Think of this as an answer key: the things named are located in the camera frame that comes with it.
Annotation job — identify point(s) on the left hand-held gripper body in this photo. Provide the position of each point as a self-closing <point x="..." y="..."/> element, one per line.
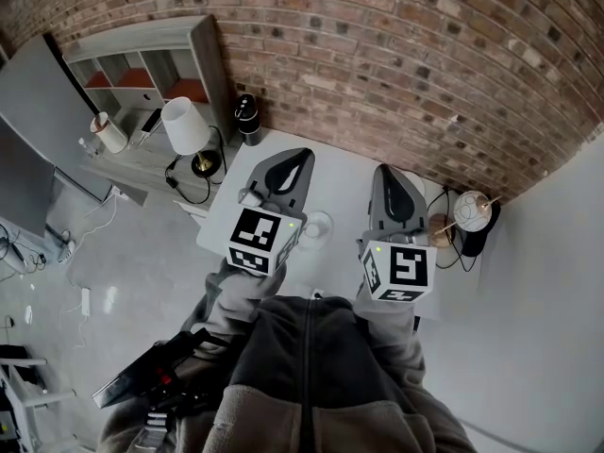
<point x="255" y="234"/>

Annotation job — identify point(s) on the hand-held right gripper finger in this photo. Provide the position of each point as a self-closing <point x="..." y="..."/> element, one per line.
<point x="377" y="196"/>
<point x="421" y="206"/>

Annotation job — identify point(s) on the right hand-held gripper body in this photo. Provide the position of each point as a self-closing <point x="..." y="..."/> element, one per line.
<point x="406" y="267"/>

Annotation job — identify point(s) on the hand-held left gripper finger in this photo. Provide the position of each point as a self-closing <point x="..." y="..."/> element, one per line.
<point x="304" y="182"/>
<point x="262" y="172"/>

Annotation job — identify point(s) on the white saucer plate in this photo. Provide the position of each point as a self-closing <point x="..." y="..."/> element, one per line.
<point x="325" y="242"/>

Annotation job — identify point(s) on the person's right forearm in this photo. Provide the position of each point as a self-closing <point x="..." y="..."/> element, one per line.
<point x="387" y="328"/>

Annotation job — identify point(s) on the person's left forearm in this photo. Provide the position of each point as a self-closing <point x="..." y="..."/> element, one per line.
<point x="240" y="290"/>

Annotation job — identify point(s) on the white desk with drawers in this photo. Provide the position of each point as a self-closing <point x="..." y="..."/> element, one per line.
<point x="340" y="191"/>

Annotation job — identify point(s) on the globe lamp with copper base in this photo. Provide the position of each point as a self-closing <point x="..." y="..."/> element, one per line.
<point x="472" y="210"/>

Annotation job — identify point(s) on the black cylindrical speaker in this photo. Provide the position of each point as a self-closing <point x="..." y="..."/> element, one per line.
<point x="247" y="121"/>

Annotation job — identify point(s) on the black cloth bag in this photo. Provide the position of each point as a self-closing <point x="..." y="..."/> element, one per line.
<point x="476" y="246"/>

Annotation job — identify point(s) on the white shade table lamp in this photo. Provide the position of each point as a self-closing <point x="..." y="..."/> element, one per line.
<point x="184" y="125"/>

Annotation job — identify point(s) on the grey wooden desk with hutch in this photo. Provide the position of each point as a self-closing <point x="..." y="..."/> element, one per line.
<point x="141" y="158"/>

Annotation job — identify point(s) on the white phone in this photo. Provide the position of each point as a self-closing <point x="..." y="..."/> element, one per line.
<point x="151" y="122"/>

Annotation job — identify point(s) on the person's grey fleece jacket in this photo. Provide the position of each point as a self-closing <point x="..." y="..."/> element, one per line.
<point x="307" y="385"/>

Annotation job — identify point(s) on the small clear bottle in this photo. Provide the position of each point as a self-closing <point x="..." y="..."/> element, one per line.
<point x="86" y="146"/>

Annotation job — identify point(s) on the long white power strip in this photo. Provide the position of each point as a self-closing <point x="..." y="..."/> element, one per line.
<point x="86" y="302"/>

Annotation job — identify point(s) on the grey metal cabinet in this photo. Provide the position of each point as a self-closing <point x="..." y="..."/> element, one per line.
<point x="42" y="125"/>

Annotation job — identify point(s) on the white metal rack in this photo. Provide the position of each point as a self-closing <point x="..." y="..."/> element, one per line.
<point x="28" y="394"/>

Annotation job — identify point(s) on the white wall plug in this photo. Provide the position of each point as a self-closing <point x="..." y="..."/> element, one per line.
<point x="120" y="193"/>

